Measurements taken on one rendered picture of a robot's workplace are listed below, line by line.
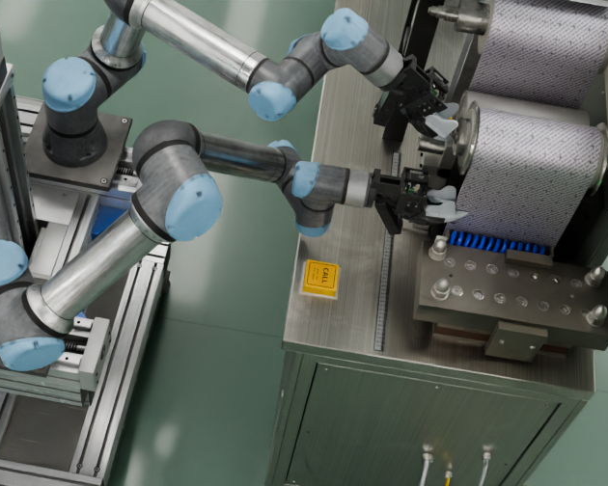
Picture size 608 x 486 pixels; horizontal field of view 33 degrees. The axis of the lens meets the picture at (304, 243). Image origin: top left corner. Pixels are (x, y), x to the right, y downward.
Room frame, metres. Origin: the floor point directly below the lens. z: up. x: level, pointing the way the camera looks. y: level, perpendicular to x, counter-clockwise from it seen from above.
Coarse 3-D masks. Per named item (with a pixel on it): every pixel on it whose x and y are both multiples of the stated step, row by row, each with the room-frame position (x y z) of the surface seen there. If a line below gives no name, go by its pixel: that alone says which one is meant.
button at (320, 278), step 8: (312, 264) 1.22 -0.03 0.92; (320, 264) 1.23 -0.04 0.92; (328, 264) 1.23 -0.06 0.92; (336, 264) 1.23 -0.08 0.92; (312, 272) 1.20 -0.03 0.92; (320, 272) 1.21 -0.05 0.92; (328, 272) 1.21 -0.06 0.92; (336, 272) 1.21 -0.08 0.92; (304, 280) 1.18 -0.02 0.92; (312, 280) 1.18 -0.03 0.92; (320, 280) 1.19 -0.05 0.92; (328, 280) 1.19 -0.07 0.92; (336, 280) 1.20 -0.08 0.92; (304, 288) 1.16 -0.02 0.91; (312, 288) 1.16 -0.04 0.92; (320, 288) 1.17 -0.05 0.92; (328, 288) 1.17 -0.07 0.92
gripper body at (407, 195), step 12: (408, 168) 1.34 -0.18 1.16; (372, 180) 1.31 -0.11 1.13; (384, 180) 1.30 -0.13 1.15; (396, 180) 1.30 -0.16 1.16; (408, 180) 1.31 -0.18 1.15; (420, 180) 1.31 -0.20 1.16; (372, 192) 1.28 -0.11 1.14; (384, 192) 1.29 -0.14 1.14; (396, 192) 1.29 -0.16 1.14; (408, 192) 1.29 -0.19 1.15; (420, 192) 1.29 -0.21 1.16; (372, 204) 1.27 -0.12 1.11; (396, 204) 1.29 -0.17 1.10; (408, 204) 1.28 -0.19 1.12; (420, 204) 1.28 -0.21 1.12
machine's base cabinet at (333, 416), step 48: (288, 384) 1.04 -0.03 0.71; (336, 384) 1.05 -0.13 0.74; (384, 384) 1.05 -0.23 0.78; (432, 384) 1.05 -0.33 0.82; (480, 384) 1.06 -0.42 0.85; (288, 432) 1.04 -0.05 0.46; (336, 432) 1.05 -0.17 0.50; (384, 432) 1.05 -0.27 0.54; (432, 432) 1.06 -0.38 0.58; (480, 432) 1.06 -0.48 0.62; (528, 432) 1.06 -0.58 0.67; (288, 480) 1.04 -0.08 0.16; (336, 480) 1.05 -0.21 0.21; (384, 480) 1.05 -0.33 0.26; (432, 480) 1.06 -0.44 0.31
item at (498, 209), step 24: (480, 192) 1.31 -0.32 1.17; (504, 192) 1.31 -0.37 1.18; (528, 192) 1.31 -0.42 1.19; (552, 192) 1.31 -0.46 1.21; (480, 216) 1.31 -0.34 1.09; (504, 216) 1.31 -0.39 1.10; (528, 216) 1.31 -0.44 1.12; (552, 216) 1.31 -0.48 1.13; (528, 240) 1.31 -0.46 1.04; (552, 240) 1.32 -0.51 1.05
